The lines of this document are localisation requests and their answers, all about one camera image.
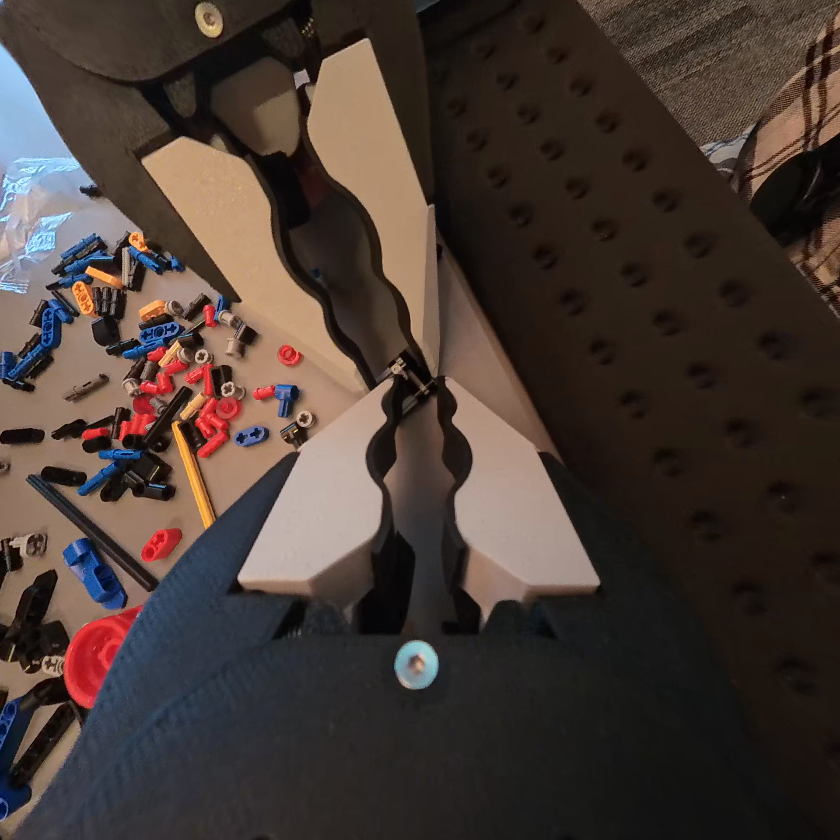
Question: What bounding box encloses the blue curved panel piece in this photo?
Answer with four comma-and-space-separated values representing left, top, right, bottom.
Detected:
63, 538, 127, 608

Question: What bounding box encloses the red wheel hub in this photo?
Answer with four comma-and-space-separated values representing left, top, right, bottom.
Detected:
64, 605, 144, 710

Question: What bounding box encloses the clear empty plastic bag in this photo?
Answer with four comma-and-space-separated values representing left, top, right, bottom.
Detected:
0, 157, 93, 293

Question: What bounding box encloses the long black axle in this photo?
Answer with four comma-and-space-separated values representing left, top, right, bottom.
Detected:
26, 474, 160, 592

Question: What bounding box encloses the grey pin assembly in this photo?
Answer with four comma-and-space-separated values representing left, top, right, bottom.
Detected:
377, 351, 439, 421

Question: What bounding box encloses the black round disc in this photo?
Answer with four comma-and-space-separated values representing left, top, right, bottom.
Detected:
748, 157, 840, 231

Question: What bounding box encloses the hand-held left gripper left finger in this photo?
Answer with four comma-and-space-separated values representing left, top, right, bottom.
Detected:
236, 381, 416, 634

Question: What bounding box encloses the yellow axle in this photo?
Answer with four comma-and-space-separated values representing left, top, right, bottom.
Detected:
172, 420, 216, 529

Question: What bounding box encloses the black dimpled panel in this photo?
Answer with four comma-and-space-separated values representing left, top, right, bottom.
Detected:
420, 0, 840, 840

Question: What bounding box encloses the blue angle connector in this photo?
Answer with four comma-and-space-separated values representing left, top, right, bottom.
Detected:
254, 384, 301, 417

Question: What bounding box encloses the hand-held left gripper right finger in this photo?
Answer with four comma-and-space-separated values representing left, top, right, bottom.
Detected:
438, 376, 601, 634

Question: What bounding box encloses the pile of small building pieces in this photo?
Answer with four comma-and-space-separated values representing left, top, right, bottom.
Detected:
0, 230, 263, 503

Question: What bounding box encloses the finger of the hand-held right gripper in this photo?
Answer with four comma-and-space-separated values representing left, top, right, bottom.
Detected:
304, 37, 441, 370
140, 54, 385, 396

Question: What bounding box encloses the pile of large black beams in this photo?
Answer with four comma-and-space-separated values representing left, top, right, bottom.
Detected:
0, 535, 86, 818

